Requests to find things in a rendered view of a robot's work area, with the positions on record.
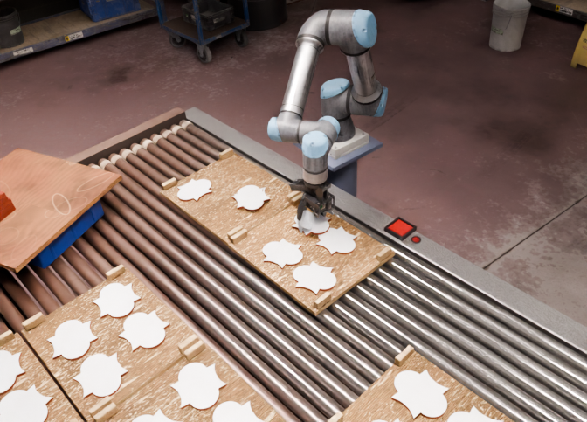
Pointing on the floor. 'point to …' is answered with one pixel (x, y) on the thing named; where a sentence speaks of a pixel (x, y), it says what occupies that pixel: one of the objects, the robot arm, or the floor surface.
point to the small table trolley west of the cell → (180, 29)
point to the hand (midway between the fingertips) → (311, 222)
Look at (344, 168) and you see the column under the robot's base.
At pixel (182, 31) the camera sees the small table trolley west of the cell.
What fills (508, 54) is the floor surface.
